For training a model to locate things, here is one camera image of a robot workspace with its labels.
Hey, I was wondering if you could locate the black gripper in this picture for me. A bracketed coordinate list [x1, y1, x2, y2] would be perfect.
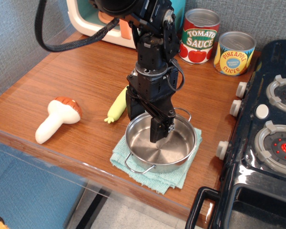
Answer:
[126, 65, 178, 143]

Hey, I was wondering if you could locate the stainless steel pot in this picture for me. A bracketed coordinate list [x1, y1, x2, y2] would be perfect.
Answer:
[124, 107, 198, 174]

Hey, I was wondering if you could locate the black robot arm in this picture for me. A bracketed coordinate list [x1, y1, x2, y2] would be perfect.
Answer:
[91, 0, 184, 143]

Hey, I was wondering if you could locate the teal toy microwave oven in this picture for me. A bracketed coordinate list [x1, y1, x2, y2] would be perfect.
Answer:
[67, 0, 185, 49]

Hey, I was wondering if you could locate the light blue folded cloth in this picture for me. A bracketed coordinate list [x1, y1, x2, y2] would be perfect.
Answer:
[110, 128, 202, 195]

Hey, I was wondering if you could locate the white brown toy mushroom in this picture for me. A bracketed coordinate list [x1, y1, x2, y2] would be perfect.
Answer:
[35, 96, 82, 144]

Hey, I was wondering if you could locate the tomato sauce can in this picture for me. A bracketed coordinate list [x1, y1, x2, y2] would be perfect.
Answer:
[179, 8, 221, 64]

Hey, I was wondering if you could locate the pineapple slices can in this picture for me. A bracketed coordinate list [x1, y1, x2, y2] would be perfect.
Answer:
[214, 31, 256, 76]

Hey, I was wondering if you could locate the black toy stove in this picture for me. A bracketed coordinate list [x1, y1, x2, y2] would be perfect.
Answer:
[186, 40, 286, 229]

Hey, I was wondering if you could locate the black braided cable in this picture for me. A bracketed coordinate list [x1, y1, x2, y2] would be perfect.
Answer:
[34, 0, 120, 53]

